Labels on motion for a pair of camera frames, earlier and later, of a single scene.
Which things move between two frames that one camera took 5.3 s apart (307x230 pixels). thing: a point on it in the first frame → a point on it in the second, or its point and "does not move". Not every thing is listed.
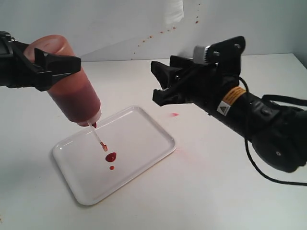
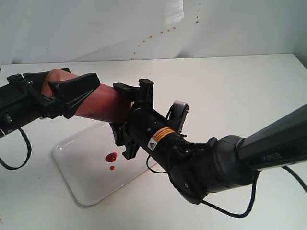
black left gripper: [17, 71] → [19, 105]
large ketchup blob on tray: [111, 157] does not move
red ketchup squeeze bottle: [75, 96] → [105, 104]
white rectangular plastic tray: [97, 161] does not move
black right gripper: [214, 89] → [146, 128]
